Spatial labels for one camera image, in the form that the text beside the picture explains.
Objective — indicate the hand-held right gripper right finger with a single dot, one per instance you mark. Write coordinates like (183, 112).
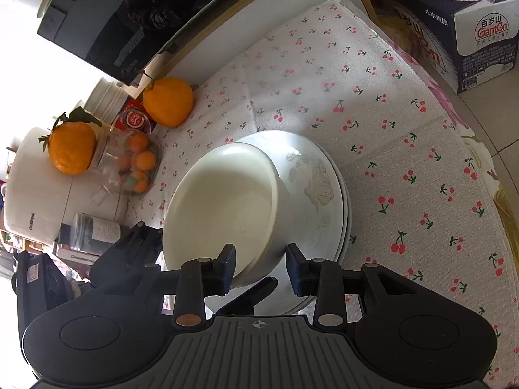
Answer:
(298, 271)

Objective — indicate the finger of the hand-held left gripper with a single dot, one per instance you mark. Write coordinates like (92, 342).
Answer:
(247, 298)

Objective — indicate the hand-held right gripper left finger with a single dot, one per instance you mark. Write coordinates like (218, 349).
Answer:
(225, 269)

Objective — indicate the white deep bowl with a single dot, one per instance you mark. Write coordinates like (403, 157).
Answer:
(219, 202)

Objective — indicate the dark jar with label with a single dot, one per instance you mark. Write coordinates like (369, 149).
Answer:
(97, 233)

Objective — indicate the white rice cooker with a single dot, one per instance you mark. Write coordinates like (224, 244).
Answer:
(32, 202)

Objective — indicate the large orange with leaves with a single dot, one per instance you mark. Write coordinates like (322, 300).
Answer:
(73, 150)

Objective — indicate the glass jar of small oranges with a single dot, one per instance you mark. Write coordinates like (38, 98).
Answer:
(133, 162)

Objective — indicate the cherry print tablecloth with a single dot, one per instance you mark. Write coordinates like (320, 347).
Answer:
(385, 150)

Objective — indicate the orange with stem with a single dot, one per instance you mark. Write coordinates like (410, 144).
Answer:
(168, 101)

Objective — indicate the stack of paper cups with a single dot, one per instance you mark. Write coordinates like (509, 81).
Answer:
(109, 97)

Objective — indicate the floral table cover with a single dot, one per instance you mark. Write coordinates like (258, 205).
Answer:
(498, 194)

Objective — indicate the black microwave oven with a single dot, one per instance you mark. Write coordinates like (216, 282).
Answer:
(121, 20)

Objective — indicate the dark blue water carton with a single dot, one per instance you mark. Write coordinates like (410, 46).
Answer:
(478, 36)

